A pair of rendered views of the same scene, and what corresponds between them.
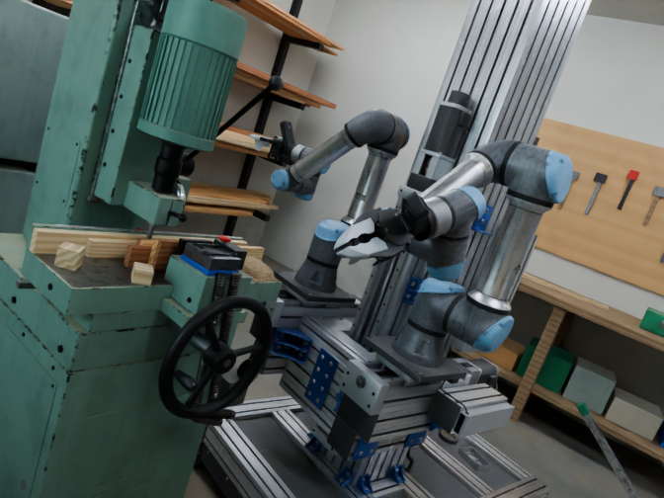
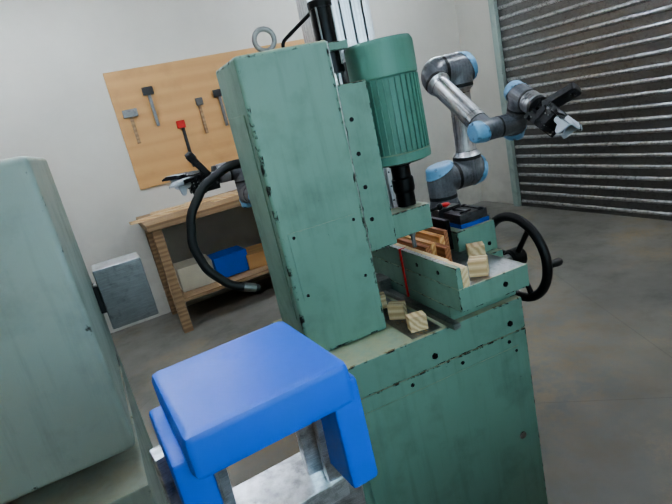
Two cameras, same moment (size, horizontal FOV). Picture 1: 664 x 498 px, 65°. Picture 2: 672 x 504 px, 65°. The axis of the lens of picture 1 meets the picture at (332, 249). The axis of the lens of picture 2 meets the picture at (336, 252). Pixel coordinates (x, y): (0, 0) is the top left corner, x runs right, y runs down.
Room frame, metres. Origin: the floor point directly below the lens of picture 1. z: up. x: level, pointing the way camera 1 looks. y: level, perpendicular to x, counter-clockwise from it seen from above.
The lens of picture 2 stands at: (0.58, 1.71, 1.39)
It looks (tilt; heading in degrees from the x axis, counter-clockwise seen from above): 16 degrees down; 306
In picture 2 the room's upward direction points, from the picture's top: 13 degrees counter-clockwise
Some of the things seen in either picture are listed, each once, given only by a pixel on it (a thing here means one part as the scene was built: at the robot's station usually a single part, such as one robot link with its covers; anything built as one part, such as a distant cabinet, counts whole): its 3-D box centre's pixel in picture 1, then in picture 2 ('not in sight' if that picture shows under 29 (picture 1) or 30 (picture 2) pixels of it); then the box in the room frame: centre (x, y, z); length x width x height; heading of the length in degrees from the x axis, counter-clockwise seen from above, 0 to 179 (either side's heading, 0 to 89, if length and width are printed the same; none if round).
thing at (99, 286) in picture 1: (180, 286); (442, 259); (1.21, 0.32, 0.87); 0.61 x 0.30 x 0.06; 145
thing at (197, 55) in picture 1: (193, 75); (388, 103); (1.23, 0.43, 1.35); 0.18 x 0.18 x 0.31
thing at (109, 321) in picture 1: (148, 297); (439, 282); (1.20, 0.38, 0.82); 0.40 x 0.21 x 0.04; 145
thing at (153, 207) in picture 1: (153, 206); (403, 222); (1.25, 0.45, 1.03); 0.14 x 0.07 x 0.09; 55
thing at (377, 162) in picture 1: (369, 188); not in sight; (1.91, -0.05, 1.19); 0.15 x 0.12 x 0.55; 149
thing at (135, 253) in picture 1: (170, 257); (425, 248); (1.23, 0.37, 0.92); 0.23 x 0.02 x 0.05; 145
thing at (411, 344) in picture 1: (422, 339); (445, 206); (1.44, -0.33, 0.87); 0.15 x 0.15 x 0.10
